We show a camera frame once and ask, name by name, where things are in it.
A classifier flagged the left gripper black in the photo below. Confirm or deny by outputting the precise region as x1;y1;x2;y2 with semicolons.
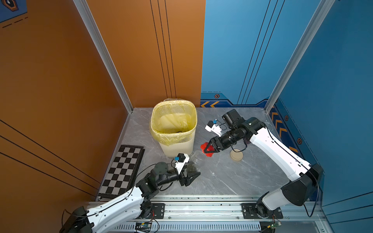
155;160;200;188

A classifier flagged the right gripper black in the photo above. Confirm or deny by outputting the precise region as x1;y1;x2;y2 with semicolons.
203;128;240;152

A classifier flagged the beige jar lid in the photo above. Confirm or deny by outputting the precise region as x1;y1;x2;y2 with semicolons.
230;150;243;162

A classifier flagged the glass jar red lid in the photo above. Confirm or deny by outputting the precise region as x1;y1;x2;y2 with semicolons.
187;150;207;174

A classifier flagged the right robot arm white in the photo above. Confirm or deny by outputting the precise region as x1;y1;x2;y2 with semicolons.
201;109;323;218

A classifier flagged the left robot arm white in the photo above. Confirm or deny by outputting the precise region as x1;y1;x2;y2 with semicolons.
59;162;201;233

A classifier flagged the cream waste basket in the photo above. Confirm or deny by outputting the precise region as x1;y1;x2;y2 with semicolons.
150;99;198;158

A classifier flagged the green circuit board left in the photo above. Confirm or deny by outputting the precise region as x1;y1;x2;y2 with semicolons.
135;222;152;233

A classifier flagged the green circuit board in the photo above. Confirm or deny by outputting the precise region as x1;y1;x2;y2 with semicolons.
135;222;152;233
267;221;282;231

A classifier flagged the black white checkerboard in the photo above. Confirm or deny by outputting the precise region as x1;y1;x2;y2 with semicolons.
96;145;145;201

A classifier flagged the green circuit board right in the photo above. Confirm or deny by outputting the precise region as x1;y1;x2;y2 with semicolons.
267;221;282;231

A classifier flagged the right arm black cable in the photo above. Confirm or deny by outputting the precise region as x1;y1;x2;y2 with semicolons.
230;125;320;217

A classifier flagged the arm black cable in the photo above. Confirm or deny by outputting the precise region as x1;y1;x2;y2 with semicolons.
230;125;320;217
61;163;175;222

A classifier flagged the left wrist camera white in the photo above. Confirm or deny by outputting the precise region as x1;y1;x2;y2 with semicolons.
174;153;189;175

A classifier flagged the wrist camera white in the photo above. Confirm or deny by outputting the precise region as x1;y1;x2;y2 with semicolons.
205;119;222;137
174;153;189;175

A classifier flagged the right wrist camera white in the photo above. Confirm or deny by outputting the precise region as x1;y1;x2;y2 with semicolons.
205;119;222;137

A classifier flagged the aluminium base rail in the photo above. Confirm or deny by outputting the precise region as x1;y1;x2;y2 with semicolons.
113;195;333;233

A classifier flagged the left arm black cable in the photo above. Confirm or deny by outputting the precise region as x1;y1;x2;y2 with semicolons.
61;163;175;222

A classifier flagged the aluminium corner post right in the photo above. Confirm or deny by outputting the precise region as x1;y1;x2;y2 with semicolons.
264;0;335;114

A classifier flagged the aluminium corner post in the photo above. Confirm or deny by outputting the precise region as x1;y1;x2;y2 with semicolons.
264;0;335;114
73;0;134;114

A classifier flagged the aluminium corner post left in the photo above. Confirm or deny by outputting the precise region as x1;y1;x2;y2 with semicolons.
73;0;134;114

